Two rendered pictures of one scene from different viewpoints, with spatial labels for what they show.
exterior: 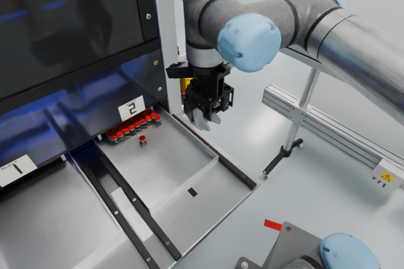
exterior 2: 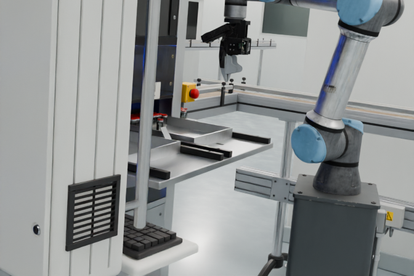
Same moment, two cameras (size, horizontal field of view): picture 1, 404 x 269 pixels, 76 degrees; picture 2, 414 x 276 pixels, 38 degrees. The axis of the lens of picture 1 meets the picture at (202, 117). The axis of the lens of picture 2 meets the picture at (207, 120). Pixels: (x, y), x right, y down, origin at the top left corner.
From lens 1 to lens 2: 1.63 m
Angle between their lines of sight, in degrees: 38
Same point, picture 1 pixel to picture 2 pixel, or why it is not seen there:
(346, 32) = not seen: outside the picture
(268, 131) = (243, 258)
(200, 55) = (236, 9)
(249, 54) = not seen: outside the picture
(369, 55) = not seen: outside the picture
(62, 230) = not seen: hidden behind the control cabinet
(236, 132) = (199, 262)
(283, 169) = not seen: outside the picture
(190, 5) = not seen: outside the picture
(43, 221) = not seen: hidden behind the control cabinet
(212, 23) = not seen: outside the picture
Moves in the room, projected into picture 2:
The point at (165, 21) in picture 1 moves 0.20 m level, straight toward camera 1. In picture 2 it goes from (182, 25) to (205, 28)
